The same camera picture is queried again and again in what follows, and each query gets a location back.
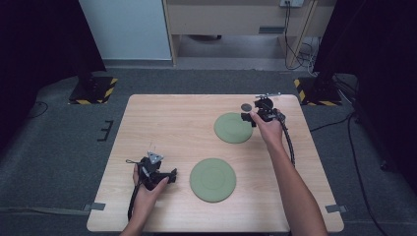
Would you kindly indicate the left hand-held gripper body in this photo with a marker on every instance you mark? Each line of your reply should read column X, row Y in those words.
column 150, row 170

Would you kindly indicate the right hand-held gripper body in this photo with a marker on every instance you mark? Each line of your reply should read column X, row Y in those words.
column 265, row 108

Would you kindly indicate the green round plate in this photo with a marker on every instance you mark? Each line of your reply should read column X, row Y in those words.
column 231, row 129
column 212, row 180

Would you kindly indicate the person's right hand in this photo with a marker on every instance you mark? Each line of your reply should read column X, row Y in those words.
column 270, row 132

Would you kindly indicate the person's left hand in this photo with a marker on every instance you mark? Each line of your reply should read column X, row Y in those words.
column 146, row 201

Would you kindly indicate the grey round table grommet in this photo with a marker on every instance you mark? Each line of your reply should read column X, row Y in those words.
column 246, row 107

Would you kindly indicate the black stand with striped base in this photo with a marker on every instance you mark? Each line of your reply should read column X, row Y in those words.
column 93, row 90
column 318, row 91

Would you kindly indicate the grey tape piece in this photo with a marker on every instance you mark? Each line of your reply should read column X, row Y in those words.
column 336, row 208
column 95, row 206

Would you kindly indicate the grey rectangular desk plate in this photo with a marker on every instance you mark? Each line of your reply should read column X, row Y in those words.
column 271, row 29

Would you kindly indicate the light wooden desk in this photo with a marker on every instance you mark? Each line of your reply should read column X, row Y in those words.
column 229, row 19

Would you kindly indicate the grey power outlet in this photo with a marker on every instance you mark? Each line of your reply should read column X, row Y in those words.
column 291, row 2

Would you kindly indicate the black curtain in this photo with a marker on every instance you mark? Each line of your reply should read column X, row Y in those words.
column 383, row 65
column 39, row 49

